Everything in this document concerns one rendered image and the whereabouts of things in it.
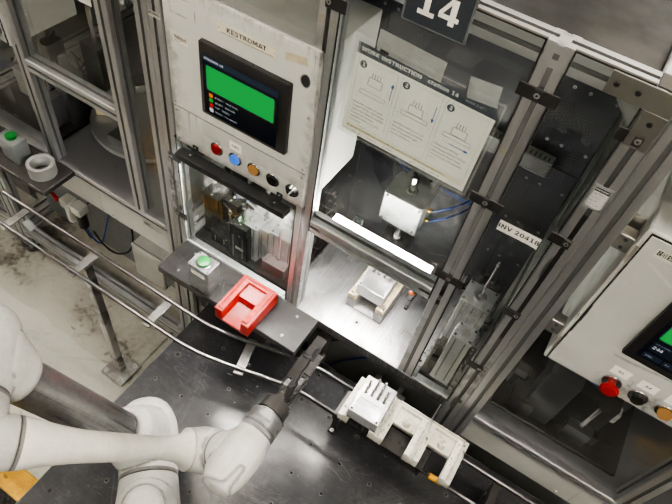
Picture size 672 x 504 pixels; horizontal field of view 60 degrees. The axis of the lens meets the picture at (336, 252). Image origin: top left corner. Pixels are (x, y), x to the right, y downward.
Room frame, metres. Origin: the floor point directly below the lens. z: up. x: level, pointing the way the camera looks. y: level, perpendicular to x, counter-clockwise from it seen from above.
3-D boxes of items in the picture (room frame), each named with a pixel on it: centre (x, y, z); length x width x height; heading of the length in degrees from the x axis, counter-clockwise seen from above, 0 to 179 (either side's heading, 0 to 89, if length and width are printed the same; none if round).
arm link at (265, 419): (0.54, 0.09, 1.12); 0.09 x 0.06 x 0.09; 67
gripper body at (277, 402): (0.61, 0.06, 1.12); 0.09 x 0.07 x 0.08; 157
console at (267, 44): (1.21, 0.26, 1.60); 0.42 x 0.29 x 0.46; 67
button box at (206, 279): (1.04, 0.39, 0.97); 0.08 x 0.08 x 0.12; 67
